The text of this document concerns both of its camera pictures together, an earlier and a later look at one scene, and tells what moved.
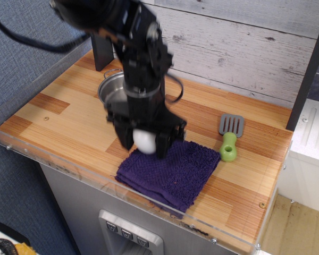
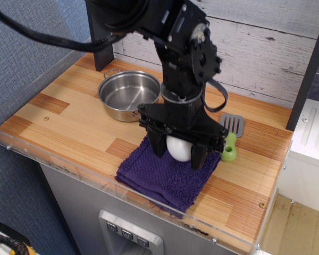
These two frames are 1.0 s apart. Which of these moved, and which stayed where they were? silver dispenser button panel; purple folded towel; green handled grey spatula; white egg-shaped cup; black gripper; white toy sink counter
Moved: white egg-shaped cup; black gripper
Stayed: green handled grey spatula; silver dispenser button panel; purple folded towel; white toy sink counter
